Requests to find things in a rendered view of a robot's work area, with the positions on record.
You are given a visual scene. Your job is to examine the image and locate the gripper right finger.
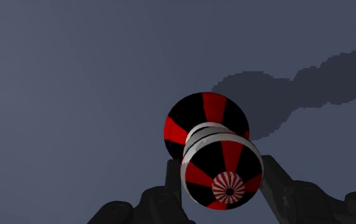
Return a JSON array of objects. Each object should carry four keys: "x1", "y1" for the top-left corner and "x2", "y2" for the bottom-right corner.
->
[{"x1": 259, "y1": 155, "x2": 356, "y2": 224}]

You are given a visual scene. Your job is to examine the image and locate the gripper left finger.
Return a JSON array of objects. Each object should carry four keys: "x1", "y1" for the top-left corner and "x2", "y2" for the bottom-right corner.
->
[{"x1": 87, "y1": 158, "x2": 196, "y2": 224}]

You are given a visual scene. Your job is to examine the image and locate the red and black striped vase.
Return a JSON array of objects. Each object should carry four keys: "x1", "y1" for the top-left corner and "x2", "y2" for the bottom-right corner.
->
[{"x1": 163, "y1": 92, "x2": 265, "y2": 211}]

